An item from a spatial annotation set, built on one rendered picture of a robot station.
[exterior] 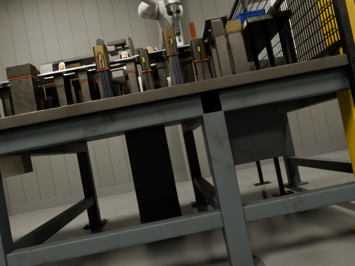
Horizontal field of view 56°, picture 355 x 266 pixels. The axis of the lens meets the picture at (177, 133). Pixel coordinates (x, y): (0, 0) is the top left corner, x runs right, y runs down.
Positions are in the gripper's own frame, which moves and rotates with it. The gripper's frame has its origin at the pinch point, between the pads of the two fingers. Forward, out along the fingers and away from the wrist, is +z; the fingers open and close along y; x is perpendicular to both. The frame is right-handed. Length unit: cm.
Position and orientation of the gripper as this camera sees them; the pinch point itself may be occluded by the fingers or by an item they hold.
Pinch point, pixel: (179, 42)
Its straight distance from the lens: 191.5
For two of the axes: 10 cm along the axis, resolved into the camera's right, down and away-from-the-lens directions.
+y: -0.1, -0.2, -10.0
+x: 9.8, -1.9, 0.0
